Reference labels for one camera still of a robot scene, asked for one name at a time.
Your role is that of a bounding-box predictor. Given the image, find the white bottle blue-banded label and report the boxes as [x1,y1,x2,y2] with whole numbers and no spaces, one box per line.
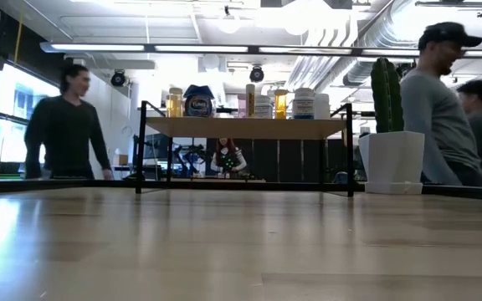
[254,94,274,120]
[291,87,315,120]

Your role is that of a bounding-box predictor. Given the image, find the orange pill vial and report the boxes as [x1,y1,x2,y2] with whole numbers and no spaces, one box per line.
[274,89,289,120]

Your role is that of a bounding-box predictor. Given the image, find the blue-capped Tums bottle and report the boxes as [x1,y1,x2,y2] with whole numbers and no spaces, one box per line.
[183,84,216,119]

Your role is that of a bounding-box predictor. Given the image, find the large pale yellow pill vial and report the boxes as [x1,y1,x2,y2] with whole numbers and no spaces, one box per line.
[167,87,184,119]

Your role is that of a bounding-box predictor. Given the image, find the small plain white bottle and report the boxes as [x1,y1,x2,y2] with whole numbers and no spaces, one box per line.
[314,92,331,120]

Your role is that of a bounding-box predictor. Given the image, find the wooden shelf black metal legs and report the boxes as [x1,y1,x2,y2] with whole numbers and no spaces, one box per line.
[135,99,356,197]

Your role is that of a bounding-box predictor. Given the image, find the black partition panels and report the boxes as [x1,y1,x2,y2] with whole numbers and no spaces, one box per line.
[205,137,349,184]

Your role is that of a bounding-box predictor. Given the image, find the black round spotlight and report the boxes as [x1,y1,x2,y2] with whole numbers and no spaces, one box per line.
[249,64,265,84]
[110,69,127,88]

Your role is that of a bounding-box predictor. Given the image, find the white hexagonal planter pot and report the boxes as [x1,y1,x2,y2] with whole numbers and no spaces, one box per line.
[356,130,427,196]

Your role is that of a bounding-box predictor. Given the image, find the green cactus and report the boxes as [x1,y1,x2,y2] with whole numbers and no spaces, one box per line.
[369,57,406,134]

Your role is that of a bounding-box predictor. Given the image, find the long ceiling light fixture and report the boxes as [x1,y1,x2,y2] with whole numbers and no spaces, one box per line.
[38,40,482,59]

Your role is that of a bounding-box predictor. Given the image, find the large window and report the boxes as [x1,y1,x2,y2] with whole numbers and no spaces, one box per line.
[0,62,73,179]

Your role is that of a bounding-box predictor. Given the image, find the white ring lamp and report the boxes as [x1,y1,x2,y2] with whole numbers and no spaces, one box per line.
[217,10,242,34]

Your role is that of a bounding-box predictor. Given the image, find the black ceiling camera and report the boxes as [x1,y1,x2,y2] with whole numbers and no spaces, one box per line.
[395,60,417,79]

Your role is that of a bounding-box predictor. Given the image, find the silver ventilation duct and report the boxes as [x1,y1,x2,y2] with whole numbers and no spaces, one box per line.
[341,0,438,87]

